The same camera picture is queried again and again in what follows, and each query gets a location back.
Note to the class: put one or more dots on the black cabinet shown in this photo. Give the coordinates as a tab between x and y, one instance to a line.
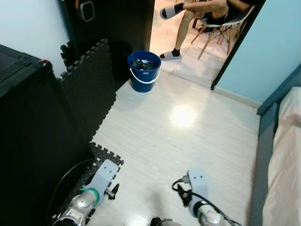
33	141

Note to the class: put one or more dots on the white slide sandal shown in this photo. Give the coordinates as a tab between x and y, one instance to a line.
171	10
170	55

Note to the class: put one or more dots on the white chair with wooden legs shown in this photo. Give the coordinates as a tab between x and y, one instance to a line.
237	19

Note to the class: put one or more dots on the blue plastic bucket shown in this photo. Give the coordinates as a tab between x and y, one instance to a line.
143	82

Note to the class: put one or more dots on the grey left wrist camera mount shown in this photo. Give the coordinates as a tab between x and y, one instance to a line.
106	172

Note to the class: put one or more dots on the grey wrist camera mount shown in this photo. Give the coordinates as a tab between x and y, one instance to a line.
198	181
106	172

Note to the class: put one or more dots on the seated person in black shorts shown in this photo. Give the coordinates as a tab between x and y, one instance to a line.
221	7

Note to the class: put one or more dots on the black door frame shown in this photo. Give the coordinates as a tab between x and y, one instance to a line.
235	47

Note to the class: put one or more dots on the black foam puzzle mat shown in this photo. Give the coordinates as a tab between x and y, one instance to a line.
89	89
101	151

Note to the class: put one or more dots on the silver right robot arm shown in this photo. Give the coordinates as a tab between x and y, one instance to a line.
207	217

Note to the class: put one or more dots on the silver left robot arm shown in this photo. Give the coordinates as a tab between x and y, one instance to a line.
77	209

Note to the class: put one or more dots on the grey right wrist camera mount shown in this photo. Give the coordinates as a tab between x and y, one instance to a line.
198	181

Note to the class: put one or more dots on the robot right leg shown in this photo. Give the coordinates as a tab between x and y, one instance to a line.
164	222

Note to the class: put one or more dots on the black door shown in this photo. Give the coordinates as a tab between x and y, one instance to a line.
122	28

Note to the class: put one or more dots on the small red button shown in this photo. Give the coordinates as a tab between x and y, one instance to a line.
44	61

